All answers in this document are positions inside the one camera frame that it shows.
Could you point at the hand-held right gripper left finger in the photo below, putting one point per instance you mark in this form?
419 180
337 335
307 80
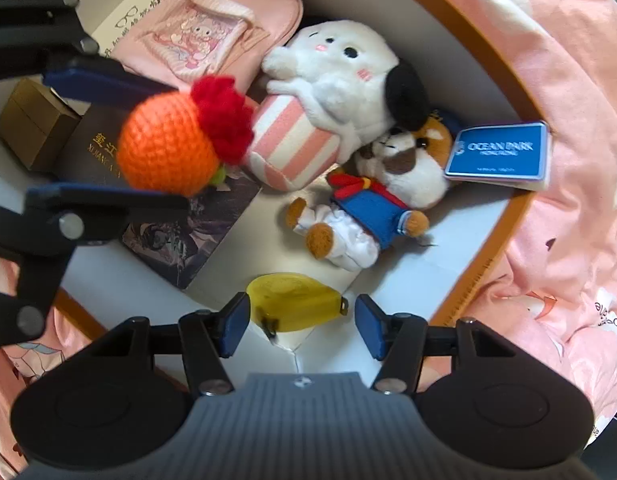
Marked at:
236 322

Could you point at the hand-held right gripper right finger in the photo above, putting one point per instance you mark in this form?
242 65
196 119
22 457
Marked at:
371 327

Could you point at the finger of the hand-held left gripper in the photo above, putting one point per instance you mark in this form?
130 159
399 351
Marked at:
108 82
103 195

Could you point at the dark grey box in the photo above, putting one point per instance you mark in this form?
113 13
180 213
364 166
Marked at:
88 152

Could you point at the long white box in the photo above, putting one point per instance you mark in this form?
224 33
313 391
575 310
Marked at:
121 20

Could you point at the orange crochet toy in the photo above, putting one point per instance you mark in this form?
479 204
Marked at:
163 145

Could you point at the gold cardboard box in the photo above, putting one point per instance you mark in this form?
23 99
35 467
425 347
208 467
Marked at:
33 130

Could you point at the dark purple card box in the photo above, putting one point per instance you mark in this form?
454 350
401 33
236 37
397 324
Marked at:
188 245

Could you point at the pink fabric pouch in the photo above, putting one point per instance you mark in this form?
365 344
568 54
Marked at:
203 25

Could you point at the sailor dog plush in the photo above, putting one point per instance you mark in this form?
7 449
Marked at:
368 210

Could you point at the orange cardboard box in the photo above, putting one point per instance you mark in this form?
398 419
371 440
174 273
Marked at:
453 240

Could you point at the blue paper tag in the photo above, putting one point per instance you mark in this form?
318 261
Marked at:
498 152

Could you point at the white dog plush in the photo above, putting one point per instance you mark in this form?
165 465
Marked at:
338 75

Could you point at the pink printed blanket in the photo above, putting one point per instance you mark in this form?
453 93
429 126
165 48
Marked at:
563 60

